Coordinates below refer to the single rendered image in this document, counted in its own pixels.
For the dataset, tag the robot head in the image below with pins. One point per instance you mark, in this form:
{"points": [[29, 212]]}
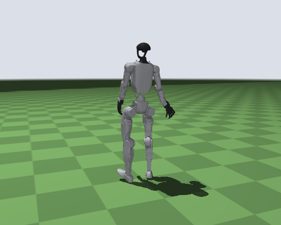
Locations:
{"points": [[144, 47]]}

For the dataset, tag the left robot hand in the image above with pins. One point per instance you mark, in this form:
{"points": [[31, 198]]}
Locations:
{"points": [[119, 106]]}

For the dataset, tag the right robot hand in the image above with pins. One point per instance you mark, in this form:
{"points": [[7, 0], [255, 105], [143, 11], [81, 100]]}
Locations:
{"points": [[169, 110]]}

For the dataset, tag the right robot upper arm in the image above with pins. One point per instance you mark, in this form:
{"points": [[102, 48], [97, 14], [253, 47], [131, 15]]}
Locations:
{"points": [[157, 78]]}

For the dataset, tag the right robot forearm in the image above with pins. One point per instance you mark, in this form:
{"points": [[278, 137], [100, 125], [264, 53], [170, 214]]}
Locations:
{"points": [[162, 97]]}

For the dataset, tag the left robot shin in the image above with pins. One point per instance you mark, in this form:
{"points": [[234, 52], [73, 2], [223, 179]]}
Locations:
{"points": [[128, 154]]}

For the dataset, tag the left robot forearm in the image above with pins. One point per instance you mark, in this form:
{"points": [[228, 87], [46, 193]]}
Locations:
{"points": [[122, 92]]}

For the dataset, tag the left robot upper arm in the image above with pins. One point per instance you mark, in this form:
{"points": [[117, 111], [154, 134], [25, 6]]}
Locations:
{"points": [[128, 68]]}

